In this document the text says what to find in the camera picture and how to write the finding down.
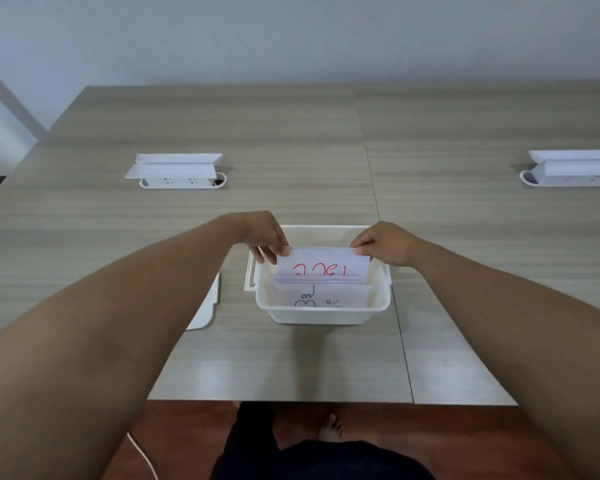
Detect person's right hand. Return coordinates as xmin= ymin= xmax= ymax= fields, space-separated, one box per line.
xmin=349 ymin=221 xmax=422 ymax=268

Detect person's dark trousers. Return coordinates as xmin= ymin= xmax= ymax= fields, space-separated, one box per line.
xmin=211 ymin=401 xmax=437 ymax=480

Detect white card with blue writing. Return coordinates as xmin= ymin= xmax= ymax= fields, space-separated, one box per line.
xmin=272 ymin=282 xmax=371 ymax=310

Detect white cable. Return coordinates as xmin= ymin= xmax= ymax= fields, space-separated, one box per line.
xmin=126 ymin=432 xmax=159 ymax=480

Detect white plastic bin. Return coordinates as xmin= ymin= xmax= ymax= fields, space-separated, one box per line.
xmin=243 ymin=225 xmax=394 ymax=326

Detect white table socket box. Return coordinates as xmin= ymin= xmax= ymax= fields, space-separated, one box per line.
xmin=519 ymin=149 xmax=600 ymax=188
xmin=124 ymin=153 xmax=228 ymax=190

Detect white card with red writing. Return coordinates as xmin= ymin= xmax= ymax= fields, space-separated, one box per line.
xmin=275 ymin=247 xmax=372 ymax=282

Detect white plastic bin lid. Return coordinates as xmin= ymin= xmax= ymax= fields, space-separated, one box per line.
xmin=184 ymin=272 xmax=221 ymax=331

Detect person's left hand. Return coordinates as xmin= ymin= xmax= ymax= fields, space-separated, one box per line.
xmin=231 ymin=211 xmax=291 ymax=266

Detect person's left forearm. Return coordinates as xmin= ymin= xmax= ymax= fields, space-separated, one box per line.
xmin=0 ymin=215 xmax=242 ymax=480

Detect person's right forearm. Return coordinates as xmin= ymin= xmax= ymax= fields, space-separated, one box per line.
xmin=414 ymin=236 xmax=600 ymax=480

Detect person's bare foot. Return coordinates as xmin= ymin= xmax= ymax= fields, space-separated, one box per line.
xmin=317 ymin=413 xmax=346 ymax=443

